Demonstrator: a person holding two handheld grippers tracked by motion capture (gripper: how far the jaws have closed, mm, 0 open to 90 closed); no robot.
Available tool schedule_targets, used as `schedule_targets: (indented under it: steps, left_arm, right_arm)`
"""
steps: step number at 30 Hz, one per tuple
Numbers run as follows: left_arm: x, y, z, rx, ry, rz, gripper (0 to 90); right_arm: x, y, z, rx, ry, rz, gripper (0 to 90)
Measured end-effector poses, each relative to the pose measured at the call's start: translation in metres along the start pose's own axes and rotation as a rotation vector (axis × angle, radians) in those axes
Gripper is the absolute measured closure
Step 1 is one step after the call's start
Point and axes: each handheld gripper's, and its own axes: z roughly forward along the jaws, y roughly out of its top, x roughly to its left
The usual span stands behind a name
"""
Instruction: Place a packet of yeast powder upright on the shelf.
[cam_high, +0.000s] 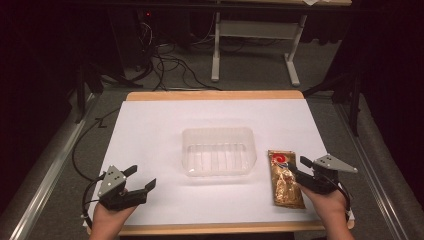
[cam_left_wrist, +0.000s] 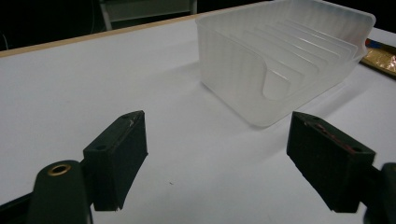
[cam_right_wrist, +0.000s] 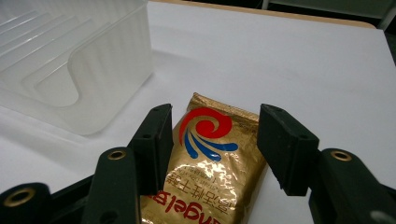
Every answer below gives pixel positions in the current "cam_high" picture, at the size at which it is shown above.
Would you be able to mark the black metal stand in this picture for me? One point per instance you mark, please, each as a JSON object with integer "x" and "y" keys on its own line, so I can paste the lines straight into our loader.
{"x": 355, "y": 100}
{"x": 81, "y": 90}

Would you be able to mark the person's right hand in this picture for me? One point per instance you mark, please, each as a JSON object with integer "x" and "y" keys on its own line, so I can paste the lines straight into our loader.
{"x": 331, "y": 208}

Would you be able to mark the clear plastic container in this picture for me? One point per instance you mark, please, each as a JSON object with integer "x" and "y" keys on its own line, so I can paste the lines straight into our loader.
{"x": 218, "y": 153}

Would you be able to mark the white desk frame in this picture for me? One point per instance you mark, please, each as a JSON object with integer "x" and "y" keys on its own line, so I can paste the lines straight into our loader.
{"x": 256, "y": 29}

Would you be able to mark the silver metal rail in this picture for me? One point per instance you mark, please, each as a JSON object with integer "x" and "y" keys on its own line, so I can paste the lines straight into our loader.
{"x": 46, "y": 173}
{"x": 380, "y": 186}

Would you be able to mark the person's left hand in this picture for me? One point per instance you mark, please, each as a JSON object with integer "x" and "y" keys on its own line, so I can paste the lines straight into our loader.
{"x": 106, "y": 221}

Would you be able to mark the dark computer tower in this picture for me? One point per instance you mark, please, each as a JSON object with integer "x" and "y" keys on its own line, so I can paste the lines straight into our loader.
{"x": 133, "y": 36}

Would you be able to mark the white table sheet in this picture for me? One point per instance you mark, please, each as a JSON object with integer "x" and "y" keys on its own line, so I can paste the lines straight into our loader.
{"x": 160, "y": 133}

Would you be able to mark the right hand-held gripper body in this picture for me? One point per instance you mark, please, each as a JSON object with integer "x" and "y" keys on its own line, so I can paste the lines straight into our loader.
{"x": 320, "y": 181}

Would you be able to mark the gold snack packet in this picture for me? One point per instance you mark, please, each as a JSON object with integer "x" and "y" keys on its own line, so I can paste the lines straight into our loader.
{"x": 285, "y": 190}

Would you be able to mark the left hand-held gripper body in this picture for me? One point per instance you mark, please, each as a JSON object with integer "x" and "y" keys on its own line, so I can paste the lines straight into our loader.
{"x": 111, "y": 186}

